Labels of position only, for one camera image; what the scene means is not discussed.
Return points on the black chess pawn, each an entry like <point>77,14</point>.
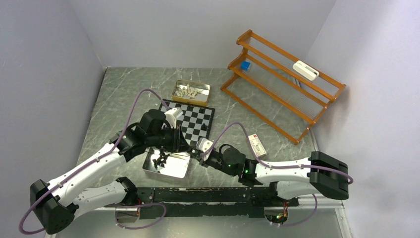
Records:
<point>204,126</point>

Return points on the blue cube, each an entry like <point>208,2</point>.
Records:
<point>245,66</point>

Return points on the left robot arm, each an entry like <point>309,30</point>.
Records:
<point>61,200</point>

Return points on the white rectangular device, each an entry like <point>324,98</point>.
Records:
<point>305,70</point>

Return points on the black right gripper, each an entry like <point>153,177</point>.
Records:
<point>205,162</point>

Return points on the silver tin box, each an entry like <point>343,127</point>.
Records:
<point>175,166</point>

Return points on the small white red box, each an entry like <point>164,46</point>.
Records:
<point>257,146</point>

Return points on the pile of white chess pieces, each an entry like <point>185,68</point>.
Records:
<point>186,91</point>

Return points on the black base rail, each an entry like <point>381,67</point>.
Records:
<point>210,201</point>

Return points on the black and white chessboard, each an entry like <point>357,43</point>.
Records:
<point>192,119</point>

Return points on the pile of black chess pieces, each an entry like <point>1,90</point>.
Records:
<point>160,162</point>

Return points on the gold tin box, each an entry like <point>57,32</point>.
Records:
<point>201,99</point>

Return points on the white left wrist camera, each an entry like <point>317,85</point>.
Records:
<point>172,116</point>

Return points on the orange wooden rack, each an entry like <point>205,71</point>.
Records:
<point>272,74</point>

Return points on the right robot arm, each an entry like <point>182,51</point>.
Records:
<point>318,173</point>

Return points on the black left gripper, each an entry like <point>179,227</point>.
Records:
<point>178,143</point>

